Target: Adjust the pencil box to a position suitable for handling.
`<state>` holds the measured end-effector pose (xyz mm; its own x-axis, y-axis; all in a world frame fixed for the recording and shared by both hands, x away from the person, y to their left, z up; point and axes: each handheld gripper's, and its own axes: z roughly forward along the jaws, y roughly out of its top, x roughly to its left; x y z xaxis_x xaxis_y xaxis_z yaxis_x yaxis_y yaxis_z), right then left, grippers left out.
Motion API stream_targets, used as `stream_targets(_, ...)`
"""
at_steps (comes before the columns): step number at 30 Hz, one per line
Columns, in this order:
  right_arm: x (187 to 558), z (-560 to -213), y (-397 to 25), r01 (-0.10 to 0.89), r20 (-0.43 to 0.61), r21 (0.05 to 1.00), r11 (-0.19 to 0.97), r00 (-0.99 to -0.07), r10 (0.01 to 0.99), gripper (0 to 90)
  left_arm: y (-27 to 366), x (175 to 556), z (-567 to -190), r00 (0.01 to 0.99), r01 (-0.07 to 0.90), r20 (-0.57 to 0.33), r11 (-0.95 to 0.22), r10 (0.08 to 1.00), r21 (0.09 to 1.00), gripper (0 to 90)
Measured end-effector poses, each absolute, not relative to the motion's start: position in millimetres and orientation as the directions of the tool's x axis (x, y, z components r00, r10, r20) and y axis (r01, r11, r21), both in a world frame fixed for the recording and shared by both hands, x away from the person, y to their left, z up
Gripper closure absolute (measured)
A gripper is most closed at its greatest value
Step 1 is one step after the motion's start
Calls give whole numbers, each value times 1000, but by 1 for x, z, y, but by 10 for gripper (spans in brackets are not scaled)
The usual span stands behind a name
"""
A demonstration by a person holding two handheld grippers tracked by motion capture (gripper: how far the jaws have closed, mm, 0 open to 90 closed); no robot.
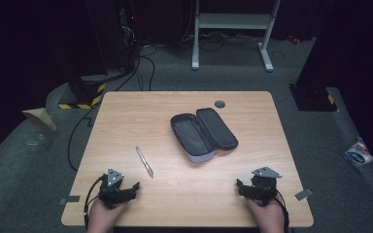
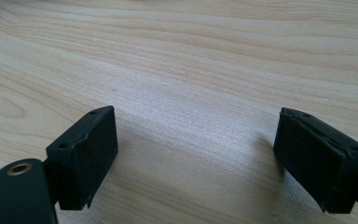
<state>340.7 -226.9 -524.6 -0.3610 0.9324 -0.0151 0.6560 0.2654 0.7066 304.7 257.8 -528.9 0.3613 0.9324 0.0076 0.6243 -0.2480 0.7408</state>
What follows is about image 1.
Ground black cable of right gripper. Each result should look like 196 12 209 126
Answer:
273 188 291 233

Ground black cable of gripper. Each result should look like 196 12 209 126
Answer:
273 188 291 233
83 174 109 231

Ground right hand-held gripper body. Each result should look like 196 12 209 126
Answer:
241 166 284 207

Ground open black pencil case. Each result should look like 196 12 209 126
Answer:
169 107 240 164

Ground bundle of black floor cables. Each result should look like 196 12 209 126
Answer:
114 38 158 93

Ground black yellow striped stand base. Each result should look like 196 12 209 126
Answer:
57 75 108 111
288 83 340 113

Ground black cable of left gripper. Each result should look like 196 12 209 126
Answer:
83 174 109 231

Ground beige cardboard piece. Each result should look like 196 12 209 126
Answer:
21 107 58 133

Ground white blue tissue packet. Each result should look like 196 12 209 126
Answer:
344 136 373 168

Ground white metal stand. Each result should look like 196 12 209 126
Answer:
190 0 282 73

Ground black floor cable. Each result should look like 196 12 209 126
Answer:
66 104 101 173

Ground grey tape strip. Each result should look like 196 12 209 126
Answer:
58 194 82 206
293 187 314 202

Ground person's left hand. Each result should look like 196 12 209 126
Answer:
86 197 129 233

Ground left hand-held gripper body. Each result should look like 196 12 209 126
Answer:
97 167 134 210

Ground silver pen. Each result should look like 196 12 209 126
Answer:
135 146 154 180

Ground person's right hand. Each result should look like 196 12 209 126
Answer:
246 195 287 233

